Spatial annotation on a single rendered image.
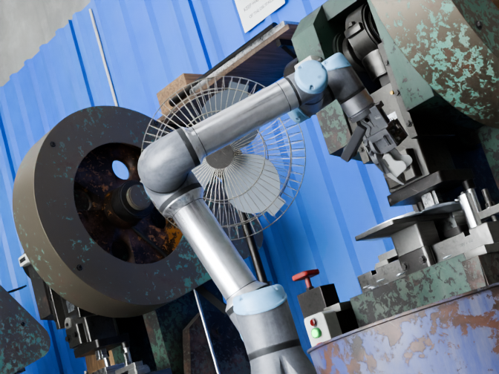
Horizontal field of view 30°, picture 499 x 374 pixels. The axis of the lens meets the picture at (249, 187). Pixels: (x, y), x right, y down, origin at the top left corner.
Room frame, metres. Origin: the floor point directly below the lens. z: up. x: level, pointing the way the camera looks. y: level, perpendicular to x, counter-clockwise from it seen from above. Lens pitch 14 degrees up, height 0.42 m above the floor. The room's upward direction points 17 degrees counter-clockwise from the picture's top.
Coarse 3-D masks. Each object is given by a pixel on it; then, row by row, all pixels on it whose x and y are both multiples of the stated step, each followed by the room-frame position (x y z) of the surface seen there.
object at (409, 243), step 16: (384, 224) 2.30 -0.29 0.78; (400, 224) 2.33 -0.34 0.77; (416, 224) 2.38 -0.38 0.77; (432, 224) 2.42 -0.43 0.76; (400, 240) 2.43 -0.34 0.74; (416, 240) 2.39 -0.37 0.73; (432, 240) 2.41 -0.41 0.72; (400, 256) 2.44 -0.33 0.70; (416, 256) 2.40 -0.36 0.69; (432, 256) 2.39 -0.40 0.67
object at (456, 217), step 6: (450, 216) 2.46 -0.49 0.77; (456, 216) 2.46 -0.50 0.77; (462, 216) 2.48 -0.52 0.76; (444, 222) 2.48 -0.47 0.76; (450, 222) 2.46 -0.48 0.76; (456, 222) 2.46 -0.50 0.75; (462, 222) 2.47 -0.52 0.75; (438, 228) 2.49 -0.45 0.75; (444, 228) 2.48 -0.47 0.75; (450, 228) 2.47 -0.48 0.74
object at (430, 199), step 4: (428, 192) 2.52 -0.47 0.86; (432, 192) 2.52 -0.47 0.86; (436, 192) 2.52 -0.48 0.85; (424, 196) 2.53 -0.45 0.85; (428, 196) 2.52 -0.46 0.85; (432, 196) 2.52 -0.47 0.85; (436, 196) 2.51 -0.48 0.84; (440, 196) 2.53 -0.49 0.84; (424, 200) 2.53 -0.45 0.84; (428, 200) 2.52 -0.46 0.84; (432, 200) 2.51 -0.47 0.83; (436, 200) 2.52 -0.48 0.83; (440, 200) 2.52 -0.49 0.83; (424, 204) 2.54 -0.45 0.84; (428, 204) 2.52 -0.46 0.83; (432, 204) 2.52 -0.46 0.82
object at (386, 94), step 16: (384, 96) 2.47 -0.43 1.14; (400, 112) 2.45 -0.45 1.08; (400, 144) 2.47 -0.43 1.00; (416, 144) 2.44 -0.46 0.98; (432, 144) 2.47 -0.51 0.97; (416, 160) 2.44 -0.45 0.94; (432, 160) 2.45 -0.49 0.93; (448, 160) 2.50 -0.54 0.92; (384, 176) 2.48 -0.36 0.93; (416, 176) 2.43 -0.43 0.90
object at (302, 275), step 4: (300, 272) 2.58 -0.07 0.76; (304, 272) 2.57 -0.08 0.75; (308, 272) 2.57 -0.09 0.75; (312, 272) 2.58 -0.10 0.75; (316, 272) 2.60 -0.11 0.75; (296, 276) 2.59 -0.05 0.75; (300, 276) 2.58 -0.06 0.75; (304, 276) 2.57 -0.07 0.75; (308, 276) 2.60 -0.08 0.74; (312, 276) 2.62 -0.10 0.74; (296, 280) 2.61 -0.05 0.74; (304, 280) 2.61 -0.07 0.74; (308, 280) 2.60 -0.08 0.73; (308, 284) 2.60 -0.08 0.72
